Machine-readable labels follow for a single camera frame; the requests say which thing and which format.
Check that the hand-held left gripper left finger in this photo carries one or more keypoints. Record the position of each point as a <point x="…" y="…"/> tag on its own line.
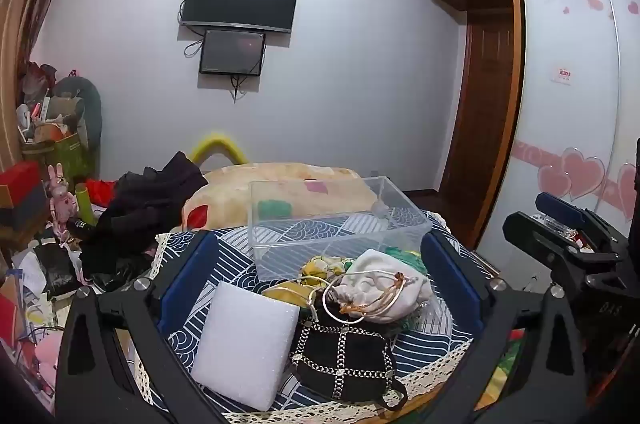
<point x="186" y="276"/>

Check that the black plastic bag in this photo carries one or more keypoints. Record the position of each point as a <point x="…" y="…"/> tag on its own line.
<point x="57" y="266"/>

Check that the blue white patterned tablecloth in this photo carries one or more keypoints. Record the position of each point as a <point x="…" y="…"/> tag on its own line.
<point x="315" y="309"/>

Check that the yellow foam tube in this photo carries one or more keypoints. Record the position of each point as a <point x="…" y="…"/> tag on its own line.
<point x="217" y="147"/>

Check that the black clothing pile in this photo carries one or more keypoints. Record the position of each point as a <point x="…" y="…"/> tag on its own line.
<point x="145" y="204"/>

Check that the brown wooden door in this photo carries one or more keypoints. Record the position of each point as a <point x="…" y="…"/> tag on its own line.
<point x="475" y="104"/>

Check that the small wall monitor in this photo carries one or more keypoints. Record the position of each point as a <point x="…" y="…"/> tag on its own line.
<point x="232" y="52"/>

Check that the yellow patterned cloth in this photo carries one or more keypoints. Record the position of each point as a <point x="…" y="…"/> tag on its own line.
<point x="320" y="266"/>

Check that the grey green cushion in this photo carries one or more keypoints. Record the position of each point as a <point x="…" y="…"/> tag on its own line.
<point x="87" y="104"/>

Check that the green cardboard box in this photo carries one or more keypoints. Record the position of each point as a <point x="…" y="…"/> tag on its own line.
<point x="72" y="154"/>

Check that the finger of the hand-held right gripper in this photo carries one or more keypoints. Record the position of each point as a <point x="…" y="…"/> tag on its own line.
<point x="537" y="236"/>
<point x="556" y="205"/>

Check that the yellow floral blanket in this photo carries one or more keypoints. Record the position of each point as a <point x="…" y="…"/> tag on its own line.
<point x="235" y="191"/>

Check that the clear plastic storage box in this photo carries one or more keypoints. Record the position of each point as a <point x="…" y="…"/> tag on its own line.
<point x="330" y="224"/>

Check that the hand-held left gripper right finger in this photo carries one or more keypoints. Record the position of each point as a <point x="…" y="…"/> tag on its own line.
<point x="450" y="276"/>

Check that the green cloth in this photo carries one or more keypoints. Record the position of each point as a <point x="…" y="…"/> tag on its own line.
<point x="400" y="254"/>

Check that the pink bunny toy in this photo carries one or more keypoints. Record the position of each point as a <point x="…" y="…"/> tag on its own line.
<point x="61" y="196"/>

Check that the green cylinder bottle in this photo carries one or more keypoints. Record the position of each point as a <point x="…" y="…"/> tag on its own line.
<point x="84" y="199"/>

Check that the red box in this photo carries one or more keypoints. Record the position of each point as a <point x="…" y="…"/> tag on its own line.
<point x="22" y="176"/>

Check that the white heart-print sliding door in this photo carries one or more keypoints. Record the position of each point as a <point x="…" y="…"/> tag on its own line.
<point x="565" y="104"/>

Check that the white foam block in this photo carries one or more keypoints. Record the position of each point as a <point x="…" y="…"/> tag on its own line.
<point x="247" y="344"/>

